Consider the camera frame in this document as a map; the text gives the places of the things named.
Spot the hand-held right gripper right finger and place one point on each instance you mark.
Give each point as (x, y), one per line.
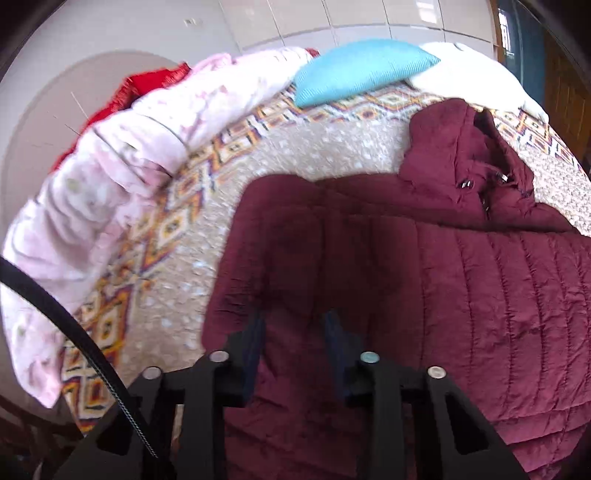
(335, 351)

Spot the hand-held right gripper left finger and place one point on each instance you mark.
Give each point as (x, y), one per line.
(253, 350)

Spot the maroon quilted hooded jacket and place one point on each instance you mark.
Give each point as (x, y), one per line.
(415, 286)

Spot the patterned bed cover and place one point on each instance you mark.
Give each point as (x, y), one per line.
(295, 147)

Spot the pink floral quilt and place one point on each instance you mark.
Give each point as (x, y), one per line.
(115, 184)

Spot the red blanket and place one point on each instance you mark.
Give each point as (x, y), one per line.
(124, 101)

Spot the turquoise pillow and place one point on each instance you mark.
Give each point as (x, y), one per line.
(358, 69)

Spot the white pillow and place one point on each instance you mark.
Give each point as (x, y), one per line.
(480, 78)

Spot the wooden door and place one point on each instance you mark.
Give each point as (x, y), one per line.
(561, 87)

